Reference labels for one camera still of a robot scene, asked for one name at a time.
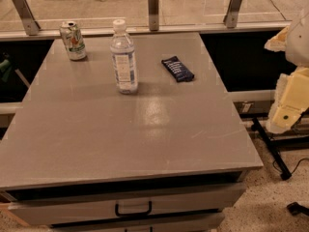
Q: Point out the dark blue snack bar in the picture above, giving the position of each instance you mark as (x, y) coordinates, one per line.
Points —
(178, 69)

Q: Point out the right metal rail bracket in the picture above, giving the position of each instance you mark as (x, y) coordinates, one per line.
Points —
(231, 17)

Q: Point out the left metal rail bracket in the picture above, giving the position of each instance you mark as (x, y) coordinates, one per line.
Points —
(31, 26)

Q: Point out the metal rail bracket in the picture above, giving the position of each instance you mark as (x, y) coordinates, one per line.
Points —
(31, 26)
(153, 11)
(231, 17)

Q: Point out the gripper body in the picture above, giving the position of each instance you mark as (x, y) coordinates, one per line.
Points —
(299, 41)

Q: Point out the black drawer handle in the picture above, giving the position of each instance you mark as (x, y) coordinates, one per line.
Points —
(135, 210)

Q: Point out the green white 7up can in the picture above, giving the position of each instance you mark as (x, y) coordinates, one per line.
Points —
(73, 40)

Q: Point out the black stand leg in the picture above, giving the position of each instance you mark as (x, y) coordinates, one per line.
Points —
(285, 172)

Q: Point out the grey upper drawer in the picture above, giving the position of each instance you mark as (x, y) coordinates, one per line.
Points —
(101, 207)

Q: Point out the grey drawer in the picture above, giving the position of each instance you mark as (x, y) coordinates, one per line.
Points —
(202, 222)
(101, 207)

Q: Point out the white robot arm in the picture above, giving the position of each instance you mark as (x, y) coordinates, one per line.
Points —
(294, 41)

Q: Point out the clear plastic water bottle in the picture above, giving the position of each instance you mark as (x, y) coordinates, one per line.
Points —
(123, 58)

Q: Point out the grey lower drawer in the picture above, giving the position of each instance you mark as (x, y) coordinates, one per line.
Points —
(202, 222)

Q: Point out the middle metal rail bracket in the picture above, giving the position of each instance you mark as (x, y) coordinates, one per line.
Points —
(153, 11)

